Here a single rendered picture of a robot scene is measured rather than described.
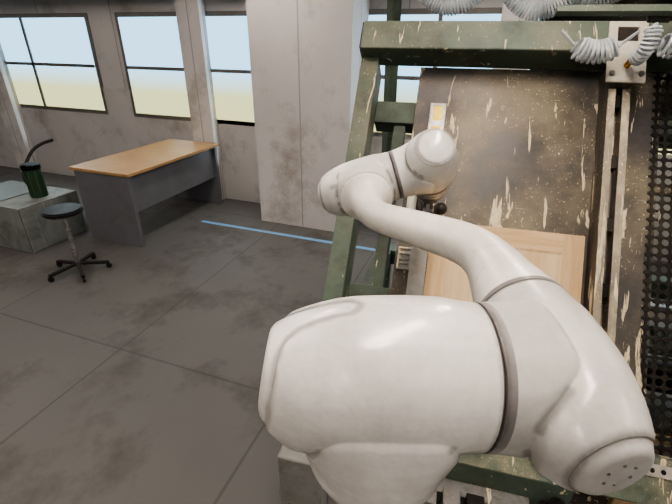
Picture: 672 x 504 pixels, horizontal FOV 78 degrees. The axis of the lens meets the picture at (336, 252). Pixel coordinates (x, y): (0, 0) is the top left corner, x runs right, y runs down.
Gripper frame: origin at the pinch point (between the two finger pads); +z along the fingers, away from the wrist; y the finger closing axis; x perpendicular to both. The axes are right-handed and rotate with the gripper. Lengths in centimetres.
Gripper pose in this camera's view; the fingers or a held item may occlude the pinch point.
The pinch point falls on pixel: (428, 206)
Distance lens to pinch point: 120.2
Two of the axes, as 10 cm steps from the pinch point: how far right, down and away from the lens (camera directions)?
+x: 9.7, 1.2, -2.2
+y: -1.5, 9.8, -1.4
